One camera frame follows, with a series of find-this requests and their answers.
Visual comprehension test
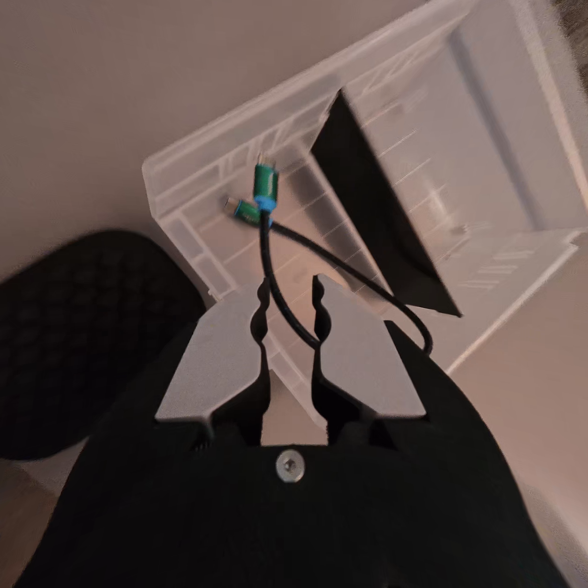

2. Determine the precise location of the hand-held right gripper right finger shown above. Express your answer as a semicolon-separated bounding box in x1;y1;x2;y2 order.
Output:
312;274;426;444

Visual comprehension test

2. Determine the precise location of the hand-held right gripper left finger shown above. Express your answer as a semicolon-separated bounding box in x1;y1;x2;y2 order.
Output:
155;277;273;445

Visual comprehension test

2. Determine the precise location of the black braided hdmi cable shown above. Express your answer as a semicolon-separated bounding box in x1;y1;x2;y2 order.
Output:
224;153;435;360

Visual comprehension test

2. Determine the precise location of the clear plastic bin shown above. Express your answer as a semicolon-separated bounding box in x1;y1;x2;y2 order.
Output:
141;0;588;416

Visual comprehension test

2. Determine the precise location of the black chair armrest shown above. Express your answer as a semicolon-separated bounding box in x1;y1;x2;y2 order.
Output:
0;230;208;461

